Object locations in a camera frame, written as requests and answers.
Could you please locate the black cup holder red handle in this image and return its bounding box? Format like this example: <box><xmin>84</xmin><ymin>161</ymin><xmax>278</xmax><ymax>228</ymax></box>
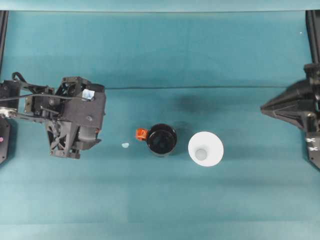
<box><xmin>135</xmin><ymin>123</ymin><xmax>178</xmax><ymax>159</ymax></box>

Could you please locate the black frame rail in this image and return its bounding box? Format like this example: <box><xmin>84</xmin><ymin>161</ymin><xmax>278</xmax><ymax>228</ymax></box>
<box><xmin>305</xmin><ymin>10</ymin><xmax>320</xmax><ymax>66</ymax></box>
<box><xmin>0</xmin><ymin>10</ymin><xmax>10</xmax><ymax>74</ymax></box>

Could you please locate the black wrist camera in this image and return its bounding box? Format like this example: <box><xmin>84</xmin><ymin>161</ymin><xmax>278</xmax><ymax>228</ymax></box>
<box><xmin>62</xmin><ymin>83</ymin><xmax>107</xmax><ymax>141</ymax></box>

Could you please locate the pale grey-green backdrop curtain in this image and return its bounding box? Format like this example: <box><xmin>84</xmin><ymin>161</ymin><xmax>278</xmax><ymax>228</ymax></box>
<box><xmin>0</xmin><ymin>0</ymin><xmax>320</xmax><ymax>12</ymax></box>

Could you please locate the white paper cup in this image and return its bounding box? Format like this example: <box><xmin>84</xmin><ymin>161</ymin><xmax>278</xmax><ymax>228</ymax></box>
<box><xmin>187</xmin><ymin>131</ymin><xmax>225</xmax><ymax>168</ymax></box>

